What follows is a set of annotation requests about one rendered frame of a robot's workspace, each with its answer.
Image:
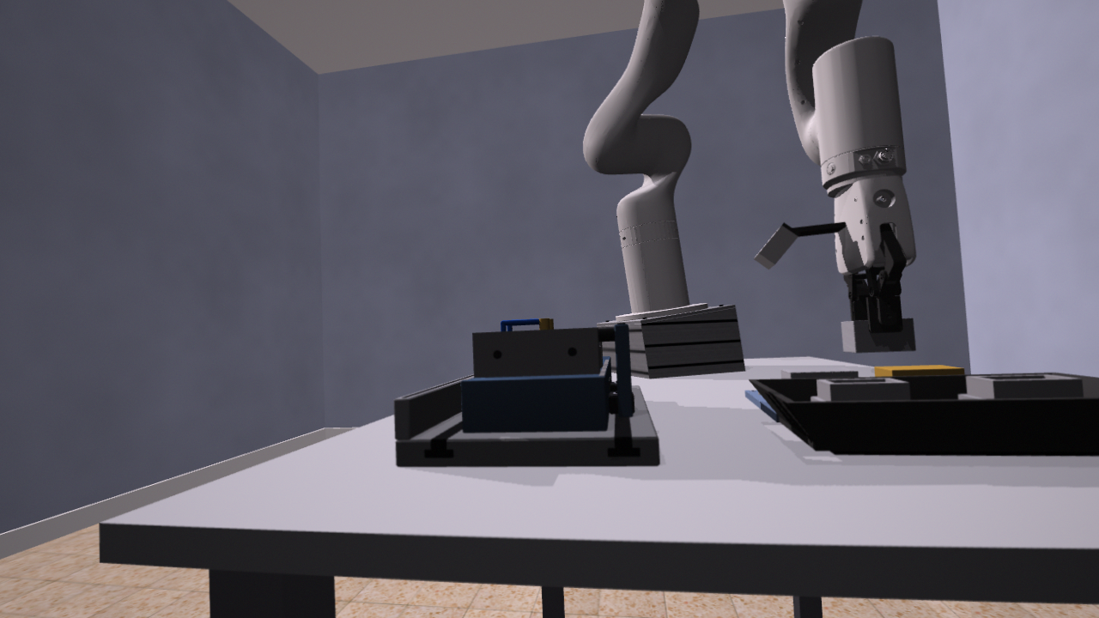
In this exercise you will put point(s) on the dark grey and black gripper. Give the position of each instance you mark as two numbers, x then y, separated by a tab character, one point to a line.
872	224

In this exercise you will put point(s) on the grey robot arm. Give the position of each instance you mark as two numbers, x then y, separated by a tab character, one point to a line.
856	132

